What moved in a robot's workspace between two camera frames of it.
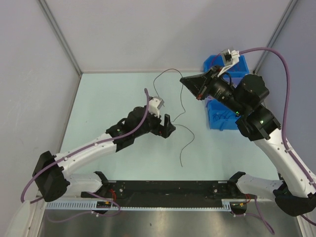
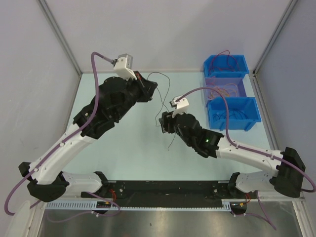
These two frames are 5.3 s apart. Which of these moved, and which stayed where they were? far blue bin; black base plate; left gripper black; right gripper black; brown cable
Moved: right gripper black; brown cable; left gripper black
Stayed: far blue bin; black base plate
